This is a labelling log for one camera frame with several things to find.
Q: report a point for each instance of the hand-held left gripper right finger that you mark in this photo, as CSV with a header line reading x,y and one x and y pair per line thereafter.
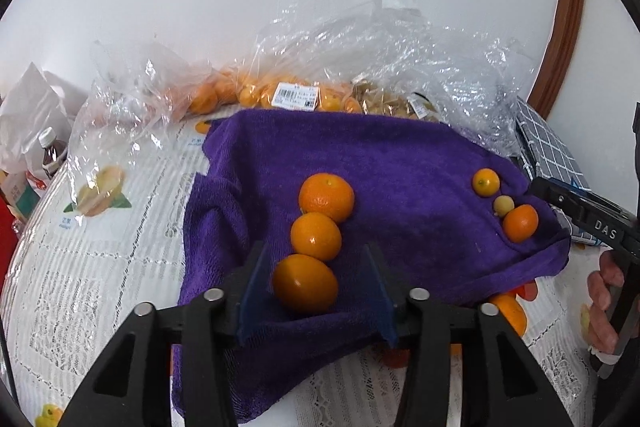
x,y
382,307

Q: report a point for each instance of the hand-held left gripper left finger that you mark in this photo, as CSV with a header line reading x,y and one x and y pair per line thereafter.
x,y
252,302

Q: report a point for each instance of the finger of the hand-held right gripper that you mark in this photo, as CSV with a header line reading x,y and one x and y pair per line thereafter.
x,y
547,193
637,122

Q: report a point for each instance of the small pale yellow fruit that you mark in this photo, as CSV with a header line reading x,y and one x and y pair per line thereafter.
x,y
503,205

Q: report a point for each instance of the small orange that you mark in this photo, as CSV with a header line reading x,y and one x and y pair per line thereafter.
x,y
486,182

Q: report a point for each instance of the purple towel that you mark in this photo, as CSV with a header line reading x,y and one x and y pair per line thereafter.
x,y
400,167

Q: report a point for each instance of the person's right hand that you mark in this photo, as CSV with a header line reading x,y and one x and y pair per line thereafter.
x,y
602,302

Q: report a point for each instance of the checked fabric bag blue star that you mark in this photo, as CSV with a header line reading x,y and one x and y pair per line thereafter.
x,y
550,142

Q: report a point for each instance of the bag of brown longans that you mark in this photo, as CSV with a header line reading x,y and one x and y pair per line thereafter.
x,y
390,104

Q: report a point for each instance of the bagged pile of oranges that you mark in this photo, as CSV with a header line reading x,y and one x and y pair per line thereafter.
x,y
250,94

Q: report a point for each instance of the small clear plastic bag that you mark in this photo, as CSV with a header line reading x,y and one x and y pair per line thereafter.
x,y
130,107

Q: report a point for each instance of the dark bottle white cap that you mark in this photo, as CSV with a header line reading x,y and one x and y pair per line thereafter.
x,y
52,154

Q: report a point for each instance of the large clear plastic bag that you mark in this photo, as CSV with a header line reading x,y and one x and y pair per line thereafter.
x,y
350,37

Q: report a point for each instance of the green white carton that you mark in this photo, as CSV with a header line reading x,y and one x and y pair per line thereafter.
x,y
20,198

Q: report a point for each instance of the white plastic bag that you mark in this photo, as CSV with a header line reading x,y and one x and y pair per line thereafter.
x,y
35,107

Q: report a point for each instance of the brown wooden door frame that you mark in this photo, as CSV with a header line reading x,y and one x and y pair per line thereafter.
x,y
565,32

